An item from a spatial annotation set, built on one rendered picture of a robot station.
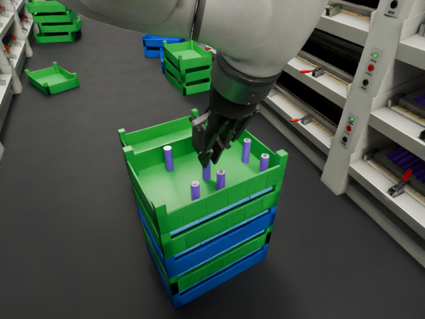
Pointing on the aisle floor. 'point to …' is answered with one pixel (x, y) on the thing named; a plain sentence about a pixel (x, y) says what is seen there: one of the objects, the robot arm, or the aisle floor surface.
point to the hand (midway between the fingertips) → (210, 152)
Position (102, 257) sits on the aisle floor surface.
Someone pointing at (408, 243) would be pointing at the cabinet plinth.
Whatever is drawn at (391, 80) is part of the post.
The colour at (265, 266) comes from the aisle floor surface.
